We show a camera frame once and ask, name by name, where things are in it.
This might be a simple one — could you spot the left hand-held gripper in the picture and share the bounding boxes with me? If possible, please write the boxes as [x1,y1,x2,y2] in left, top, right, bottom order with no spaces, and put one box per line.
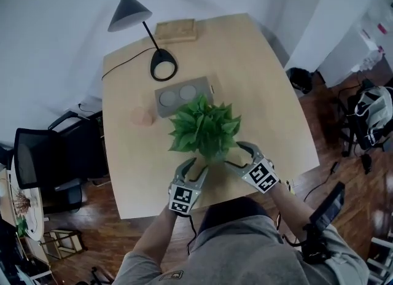
[168,157,210,217]

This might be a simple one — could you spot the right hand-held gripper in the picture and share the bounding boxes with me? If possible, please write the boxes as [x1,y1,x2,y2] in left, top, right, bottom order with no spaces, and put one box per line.
[223,141,282,195]

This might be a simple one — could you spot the green potted plant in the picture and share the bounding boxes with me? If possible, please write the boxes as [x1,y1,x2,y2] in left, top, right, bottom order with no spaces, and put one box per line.
[168,93,243,165]

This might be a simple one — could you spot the person's right forearm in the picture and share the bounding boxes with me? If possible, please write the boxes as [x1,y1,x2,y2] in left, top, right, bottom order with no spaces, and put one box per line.
[269,182,316,243]

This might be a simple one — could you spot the person's left forearm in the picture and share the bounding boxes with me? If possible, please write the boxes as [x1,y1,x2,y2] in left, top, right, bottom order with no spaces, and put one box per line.
[131,206,179,259]

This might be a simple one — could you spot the grey rectangular tray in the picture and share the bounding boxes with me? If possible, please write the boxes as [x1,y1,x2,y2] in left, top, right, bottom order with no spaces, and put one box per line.
[154,75,215,119]

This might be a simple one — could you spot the black waste bin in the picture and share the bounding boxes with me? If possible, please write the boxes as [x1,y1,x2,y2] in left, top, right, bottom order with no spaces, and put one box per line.
[286,66,314,95]

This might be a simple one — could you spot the person's grey shirt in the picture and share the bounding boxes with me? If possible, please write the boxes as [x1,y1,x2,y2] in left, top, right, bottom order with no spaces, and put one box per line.
[111,214,370,285]

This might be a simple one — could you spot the black office chair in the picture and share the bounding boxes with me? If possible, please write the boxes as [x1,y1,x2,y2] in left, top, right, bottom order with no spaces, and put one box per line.
[13,110,109,214]

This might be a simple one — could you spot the grey and white backpack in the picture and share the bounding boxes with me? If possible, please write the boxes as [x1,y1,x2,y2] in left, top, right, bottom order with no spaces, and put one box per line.
[354,85,393,153]

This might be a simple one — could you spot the wooden desk organiser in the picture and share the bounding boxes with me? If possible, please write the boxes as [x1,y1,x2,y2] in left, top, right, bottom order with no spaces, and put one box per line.
[154,17,198,43]

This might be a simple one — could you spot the white cabinet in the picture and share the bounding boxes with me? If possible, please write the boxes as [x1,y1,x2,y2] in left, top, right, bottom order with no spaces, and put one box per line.
[317,9,388,88]

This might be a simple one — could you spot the round white table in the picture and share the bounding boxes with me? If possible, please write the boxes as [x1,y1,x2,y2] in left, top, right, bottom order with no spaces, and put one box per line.
[0,168,46,242]

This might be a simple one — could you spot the dried twigs in vase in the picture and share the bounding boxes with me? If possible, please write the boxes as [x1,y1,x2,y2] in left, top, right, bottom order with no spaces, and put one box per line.
[12,189,32,217]

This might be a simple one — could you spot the black desk lamp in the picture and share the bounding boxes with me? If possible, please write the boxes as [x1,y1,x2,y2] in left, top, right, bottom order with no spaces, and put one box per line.
[107,0,179,82]

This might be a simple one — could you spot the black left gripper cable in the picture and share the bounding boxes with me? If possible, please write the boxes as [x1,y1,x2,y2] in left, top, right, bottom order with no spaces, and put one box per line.
[186,215,200,256]

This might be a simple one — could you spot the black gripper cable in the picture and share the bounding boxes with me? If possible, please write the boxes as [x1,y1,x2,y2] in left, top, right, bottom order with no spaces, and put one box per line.
[186,215,200,256]
[275,212,304,247]

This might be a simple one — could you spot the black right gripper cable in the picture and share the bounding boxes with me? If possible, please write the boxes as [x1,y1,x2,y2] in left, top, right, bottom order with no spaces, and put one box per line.
[275,212,304,247]

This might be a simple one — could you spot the black arm strap mount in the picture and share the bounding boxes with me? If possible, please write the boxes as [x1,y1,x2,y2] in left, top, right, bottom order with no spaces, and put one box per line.
[300,224,332,267]

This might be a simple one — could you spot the wall socket with plug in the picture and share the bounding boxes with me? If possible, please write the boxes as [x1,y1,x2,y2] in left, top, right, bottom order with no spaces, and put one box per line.
[77,101,103,115]

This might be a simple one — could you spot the black lamp cable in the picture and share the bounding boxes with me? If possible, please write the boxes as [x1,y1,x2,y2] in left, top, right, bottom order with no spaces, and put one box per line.
[101,47,158,81]

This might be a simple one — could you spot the wooden frame stool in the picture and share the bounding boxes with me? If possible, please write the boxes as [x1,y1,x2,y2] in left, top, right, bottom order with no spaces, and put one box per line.
[39,228,86,260]

